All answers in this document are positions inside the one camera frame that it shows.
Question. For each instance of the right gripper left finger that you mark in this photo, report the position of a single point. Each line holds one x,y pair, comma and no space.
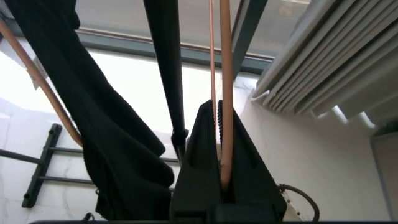
199,180

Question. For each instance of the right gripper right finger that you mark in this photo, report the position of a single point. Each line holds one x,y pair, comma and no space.
252,186

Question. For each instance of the pink clothes hanger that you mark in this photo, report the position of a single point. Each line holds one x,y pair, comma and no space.
40,81
227,93

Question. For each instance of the black garment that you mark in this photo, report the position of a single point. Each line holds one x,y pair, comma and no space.
109,140

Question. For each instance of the white laundry basket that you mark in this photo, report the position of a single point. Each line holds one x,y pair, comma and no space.
306,199

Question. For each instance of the black clothes rack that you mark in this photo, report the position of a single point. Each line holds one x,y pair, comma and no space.
168,62

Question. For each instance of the beige curtain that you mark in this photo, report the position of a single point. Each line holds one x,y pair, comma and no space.
335,56

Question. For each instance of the window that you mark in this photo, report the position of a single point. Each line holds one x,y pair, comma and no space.
202,25

